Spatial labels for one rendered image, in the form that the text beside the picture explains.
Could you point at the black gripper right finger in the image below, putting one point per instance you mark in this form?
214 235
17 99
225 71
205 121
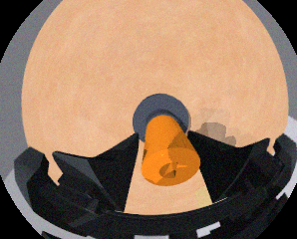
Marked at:
220 163

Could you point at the orange knob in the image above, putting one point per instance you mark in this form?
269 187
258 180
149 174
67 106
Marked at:
169 158

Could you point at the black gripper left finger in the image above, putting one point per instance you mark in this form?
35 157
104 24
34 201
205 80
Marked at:
112 170

